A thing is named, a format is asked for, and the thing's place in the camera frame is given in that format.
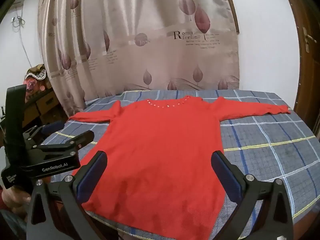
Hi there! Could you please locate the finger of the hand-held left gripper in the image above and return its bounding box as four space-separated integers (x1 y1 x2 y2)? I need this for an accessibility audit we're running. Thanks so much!
32 130 95 154
23 121 66 146

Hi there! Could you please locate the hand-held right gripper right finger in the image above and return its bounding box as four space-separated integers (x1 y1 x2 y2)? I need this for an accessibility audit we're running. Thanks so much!
211 151 293 240

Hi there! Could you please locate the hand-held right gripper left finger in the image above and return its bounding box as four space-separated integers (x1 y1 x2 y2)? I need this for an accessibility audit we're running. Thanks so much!
26 151 108 240

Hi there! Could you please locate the red sweater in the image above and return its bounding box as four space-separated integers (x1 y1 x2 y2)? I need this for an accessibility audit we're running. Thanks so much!
69 95 292 240

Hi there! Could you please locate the person's left hand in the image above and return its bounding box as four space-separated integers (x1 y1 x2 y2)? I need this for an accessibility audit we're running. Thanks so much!
1 188 31 217

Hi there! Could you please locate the wooden cabinet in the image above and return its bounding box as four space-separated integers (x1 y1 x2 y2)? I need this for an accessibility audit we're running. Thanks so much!
0 89 68 133

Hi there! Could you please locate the grey plaid blanket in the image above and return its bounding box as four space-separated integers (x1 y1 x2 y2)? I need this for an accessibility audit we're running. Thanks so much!
41 89 317 240

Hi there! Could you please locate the patterned decorative cloth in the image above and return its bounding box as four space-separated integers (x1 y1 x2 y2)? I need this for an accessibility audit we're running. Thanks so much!
23 64 52 92

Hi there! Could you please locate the beige leaf print curtain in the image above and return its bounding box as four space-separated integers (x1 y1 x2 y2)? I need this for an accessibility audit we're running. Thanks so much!
37 0 240 118

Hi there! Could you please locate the brown wooden door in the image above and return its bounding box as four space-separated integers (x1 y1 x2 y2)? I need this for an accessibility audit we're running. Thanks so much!
279 0 320 138

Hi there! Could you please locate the hanging wall cable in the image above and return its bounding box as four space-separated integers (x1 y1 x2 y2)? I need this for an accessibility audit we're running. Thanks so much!
11 2 33 68

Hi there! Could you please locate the metal door handle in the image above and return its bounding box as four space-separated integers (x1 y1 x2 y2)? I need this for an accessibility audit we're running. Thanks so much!
302 27 317 53

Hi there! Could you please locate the brown wooden window frame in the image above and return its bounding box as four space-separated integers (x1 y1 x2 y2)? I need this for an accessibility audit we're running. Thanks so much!
222 0 240 35

